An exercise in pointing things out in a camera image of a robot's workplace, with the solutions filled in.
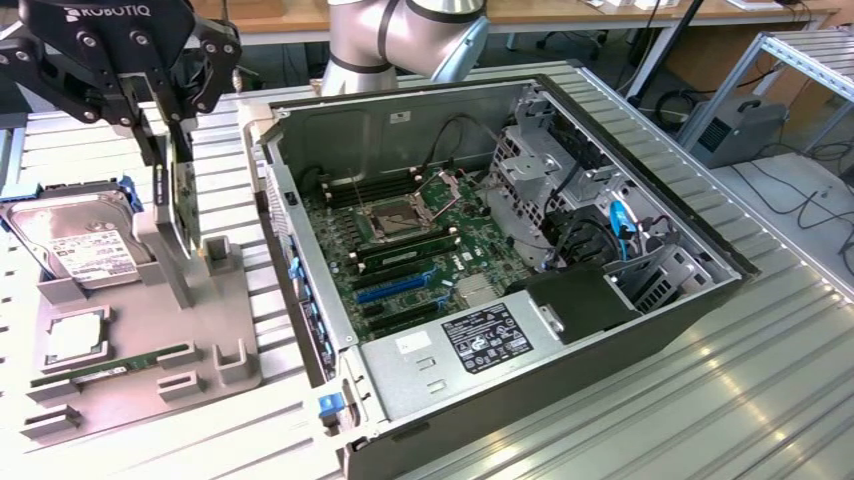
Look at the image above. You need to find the green motherboard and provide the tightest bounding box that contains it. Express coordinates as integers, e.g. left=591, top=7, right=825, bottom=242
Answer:
left=299, top=167, right=539, bottom=344

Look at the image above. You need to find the blue expansion slot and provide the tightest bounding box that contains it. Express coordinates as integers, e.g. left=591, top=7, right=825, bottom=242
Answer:
left=355, top=278, right=439, bottom=306

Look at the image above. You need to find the silver perforated drive cage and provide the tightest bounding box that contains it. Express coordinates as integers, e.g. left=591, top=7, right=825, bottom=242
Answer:
left=486, top=82, right=646, bottom=241

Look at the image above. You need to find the open black PC case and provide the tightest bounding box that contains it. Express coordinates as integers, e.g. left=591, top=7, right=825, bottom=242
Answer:
left=236, top=72, right=762, bottom=480

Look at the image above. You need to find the black office chair base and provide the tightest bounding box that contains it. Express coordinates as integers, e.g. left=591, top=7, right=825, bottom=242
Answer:
left=504, top=28, right=610, bottom=62

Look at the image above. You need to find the aluminium slat table frame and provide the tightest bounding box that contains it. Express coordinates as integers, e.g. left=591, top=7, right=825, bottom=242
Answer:
left=692, top=27, right=854, bottom=156

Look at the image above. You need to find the green RAM stick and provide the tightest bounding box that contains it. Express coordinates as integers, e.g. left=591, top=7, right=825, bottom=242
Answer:
left=359, top=238, right=463, bottom=274
left=29, top=343, right=192, bottom=387

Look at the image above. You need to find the grey parts rack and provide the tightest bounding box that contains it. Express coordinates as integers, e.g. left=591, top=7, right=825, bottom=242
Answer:
left=16, top=209, right=265, bottom=441

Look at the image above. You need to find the CPU socket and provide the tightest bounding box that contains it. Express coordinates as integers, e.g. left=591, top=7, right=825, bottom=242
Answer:
left=359, top=197, right=435, bottom=246

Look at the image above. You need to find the green graphics card black shroud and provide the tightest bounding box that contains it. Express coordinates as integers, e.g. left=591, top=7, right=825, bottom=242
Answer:
left=139, top=94, right=205, bottom=256

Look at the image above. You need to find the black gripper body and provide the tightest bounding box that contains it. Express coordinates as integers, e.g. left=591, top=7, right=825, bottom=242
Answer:
left=17, top=0, right=201, bottom=76

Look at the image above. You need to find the thin metal locking lever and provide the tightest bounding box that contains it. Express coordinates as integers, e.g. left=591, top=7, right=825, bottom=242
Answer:
left=346, top=167, right=368, bottom=214

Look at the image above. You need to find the black wire bundle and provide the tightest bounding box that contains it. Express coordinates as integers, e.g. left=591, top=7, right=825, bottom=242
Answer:
left=538, top=197, right=615, bottom=269

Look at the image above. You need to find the silver chipset heatsink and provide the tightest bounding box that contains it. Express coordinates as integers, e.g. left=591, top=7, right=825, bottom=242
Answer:
left=455, top=276, right=507, bottom=307

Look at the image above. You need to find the silver CPU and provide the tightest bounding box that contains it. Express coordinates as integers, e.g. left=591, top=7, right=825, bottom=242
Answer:
left=43, top=313, right=113, bottom=365

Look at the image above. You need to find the black long expansion slot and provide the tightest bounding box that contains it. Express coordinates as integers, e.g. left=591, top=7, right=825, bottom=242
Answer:
left=366, top=303, right=447, bottom=332
left=350, top=263, right=432, bottom=292

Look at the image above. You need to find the silver power supply unit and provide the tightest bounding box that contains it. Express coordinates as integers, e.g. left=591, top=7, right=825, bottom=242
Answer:
left=352, top=292, right=568, bottom=424

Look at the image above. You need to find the silver disk bay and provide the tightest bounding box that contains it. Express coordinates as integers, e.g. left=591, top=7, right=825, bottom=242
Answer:
left=603, top=243, right=715, bottom=315

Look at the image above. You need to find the silver socket cover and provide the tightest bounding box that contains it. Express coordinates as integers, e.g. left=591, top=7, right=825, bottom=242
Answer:
left=410, top=169, right=466, bottom=222

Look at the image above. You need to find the blue case latch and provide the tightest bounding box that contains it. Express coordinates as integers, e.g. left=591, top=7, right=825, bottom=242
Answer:
left=312, top=392, right=347, bottom=420

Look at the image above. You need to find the black plastic shroud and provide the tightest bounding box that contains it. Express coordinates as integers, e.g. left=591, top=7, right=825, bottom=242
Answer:
left=506, top=267, right=646, bottom=346

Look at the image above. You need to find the black slanted pole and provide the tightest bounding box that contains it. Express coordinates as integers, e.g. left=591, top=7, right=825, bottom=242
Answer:
left=626, top=0, right=707, bottom=106

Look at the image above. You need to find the blue flat wire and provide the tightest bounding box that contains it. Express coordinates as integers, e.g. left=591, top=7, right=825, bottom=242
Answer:
left=607, top=199, right=635, bottom=262

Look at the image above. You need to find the grey controller box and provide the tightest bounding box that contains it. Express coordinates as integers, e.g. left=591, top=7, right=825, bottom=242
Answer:
left=680, top=93, right=794, bottom=170

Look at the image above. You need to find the hard disk in blue carrier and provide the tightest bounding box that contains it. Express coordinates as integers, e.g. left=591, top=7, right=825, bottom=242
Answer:
left=0, top=169, right=148, bottom=291

